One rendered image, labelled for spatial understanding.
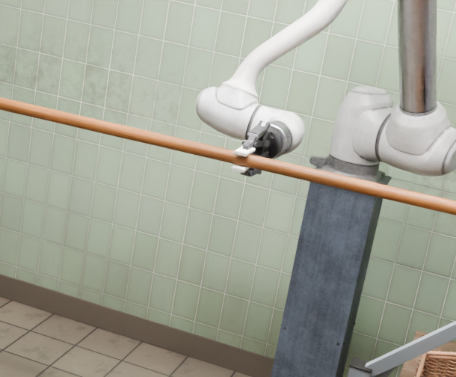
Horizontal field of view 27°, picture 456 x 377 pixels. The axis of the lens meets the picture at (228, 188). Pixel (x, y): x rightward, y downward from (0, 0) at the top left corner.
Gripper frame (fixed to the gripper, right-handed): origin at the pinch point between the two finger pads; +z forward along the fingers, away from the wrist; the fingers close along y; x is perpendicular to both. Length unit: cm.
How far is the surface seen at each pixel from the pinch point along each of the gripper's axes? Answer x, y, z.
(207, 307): 39, 96, -122
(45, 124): 117, 40, -122
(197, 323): 42, 104, -122
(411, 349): -48, 16, 38
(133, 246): 73, 80, -122
